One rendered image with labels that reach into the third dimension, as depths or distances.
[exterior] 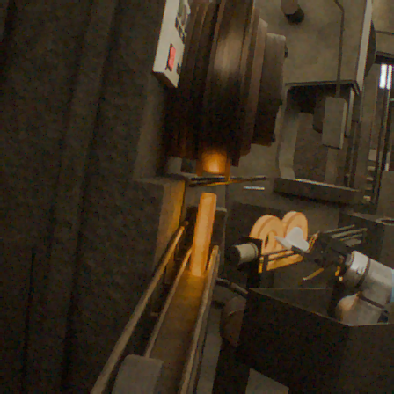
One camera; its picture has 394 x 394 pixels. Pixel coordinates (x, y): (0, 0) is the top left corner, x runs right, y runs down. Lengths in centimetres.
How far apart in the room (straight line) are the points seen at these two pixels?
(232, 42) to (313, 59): 291
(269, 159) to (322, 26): 96
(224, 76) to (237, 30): 11
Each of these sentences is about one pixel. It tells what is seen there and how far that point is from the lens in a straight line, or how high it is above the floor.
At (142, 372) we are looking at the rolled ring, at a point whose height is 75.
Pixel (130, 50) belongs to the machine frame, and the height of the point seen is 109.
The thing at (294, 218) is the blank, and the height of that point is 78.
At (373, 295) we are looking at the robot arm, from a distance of 177.
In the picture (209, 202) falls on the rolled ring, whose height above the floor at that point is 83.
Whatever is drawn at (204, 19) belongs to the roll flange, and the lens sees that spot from 150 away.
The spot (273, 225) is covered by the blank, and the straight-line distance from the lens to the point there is 208.
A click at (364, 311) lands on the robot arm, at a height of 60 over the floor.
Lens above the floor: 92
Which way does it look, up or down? 3 degrees down
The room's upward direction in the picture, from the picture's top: 9 degrees clockwise
